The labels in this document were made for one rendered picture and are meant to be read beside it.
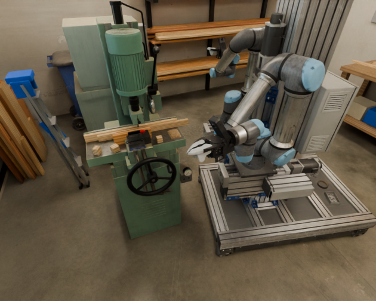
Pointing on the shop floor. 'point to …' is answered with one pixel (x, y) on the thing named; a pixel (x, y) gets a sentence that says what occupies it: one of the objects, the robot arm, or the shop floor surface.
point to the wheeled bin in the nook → (59, 61)
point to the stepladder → (46, 120)
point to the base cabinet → (150, 203)
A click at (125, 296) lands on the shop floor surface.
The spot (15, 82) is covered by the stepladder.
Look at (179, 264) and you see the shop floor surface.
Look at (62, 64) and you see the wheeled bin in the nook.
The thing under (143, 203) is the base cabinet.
